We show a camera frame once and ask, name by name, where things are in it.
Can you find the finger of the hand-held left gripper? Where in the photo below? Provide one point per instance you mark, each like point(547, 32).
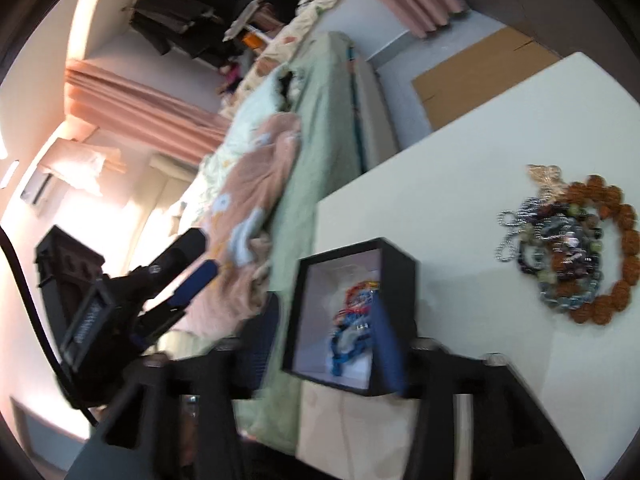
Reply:
point(197, 280)
point(185, 247)

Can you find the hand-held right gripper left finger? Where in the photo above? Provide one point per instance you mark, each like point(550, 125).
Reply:
point(260, 355)

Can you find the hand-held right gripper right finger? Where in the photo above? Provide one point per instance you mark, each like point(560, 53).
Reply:
point(389, 350)

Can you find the blue and red bead jewelry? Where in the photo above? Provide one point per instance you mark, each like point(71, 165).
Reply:
point(350, 340)

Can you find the black jewelry box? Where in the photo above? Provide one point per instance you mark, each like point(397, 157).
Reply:
point(400, 280)

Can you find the gold butterfly hair clip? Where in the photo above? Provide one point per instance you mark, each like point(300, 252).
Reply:
point(547, 177)

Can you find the beige headboard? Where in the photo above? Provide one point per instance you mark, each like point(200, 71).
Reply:
point(172, 166)

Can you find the pink floral blanket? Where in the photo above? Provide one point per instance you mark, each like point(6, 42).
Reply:
point(260, 185)

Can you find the light green pillow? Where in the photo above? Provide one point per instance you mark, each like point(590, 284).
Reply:
point(250, 110)

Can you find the green bed sheet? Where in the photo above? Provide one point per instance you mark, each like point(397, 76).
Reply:
point(320, 150)

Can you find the plush toys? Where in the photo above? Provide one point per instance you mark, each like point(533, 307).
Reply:
point(231, 75)

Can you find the dark hanging clothes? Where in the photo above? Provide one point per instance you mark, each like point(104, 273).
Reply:
point(170, 20)

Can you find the beige bed base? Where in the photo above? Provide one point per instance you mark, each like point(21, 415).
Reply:
point(370, 110)

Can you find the printed window seat cushion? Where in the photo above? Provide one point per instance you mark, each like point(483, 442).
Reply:
point(300, 25)

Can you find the flat cardboard sheet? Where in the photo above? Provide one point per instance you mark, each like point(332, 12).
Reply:
point(480, 80)

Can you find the white wall air conditioner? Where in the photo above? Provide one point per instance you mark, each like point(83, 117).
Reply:
point(37, 187)

